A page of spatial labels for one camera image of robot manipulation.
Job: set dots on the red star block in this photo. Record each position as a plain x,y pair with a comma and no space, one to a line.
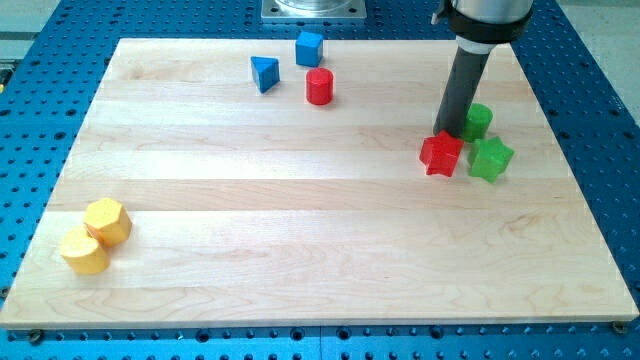
440,153

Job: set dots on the green star block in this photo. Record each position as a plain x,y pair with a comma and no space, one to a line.
489,158

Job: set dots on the green cylinder block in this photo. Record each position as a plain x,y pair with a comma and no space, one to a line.
477,122

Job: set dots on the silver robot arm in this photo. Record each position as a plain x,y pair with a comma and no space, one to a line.
480,25

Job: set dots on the red cylinder block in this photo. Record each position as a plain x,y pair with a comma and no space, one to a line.
319,86

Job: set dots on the light wooden board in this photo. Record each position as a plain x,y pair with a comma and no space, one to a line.
260,209

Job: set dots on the blue triangular prism block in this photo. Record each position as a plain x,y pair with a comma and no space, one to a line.
265,72

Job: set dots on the blue cube block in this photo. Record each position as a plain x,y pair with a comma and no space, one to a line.
309,49

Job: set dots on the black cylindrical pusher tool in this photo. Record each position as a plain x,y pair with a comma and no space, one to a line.
464,77

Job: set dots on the yellow hexagon block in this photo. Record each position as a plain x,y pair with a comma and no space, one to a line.
108,222

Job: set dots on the yellow half-round block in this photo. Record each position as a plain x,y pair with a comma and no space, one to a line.
83,254

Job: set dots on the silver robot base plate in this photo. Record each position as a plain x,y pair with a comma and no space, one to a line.
307,10

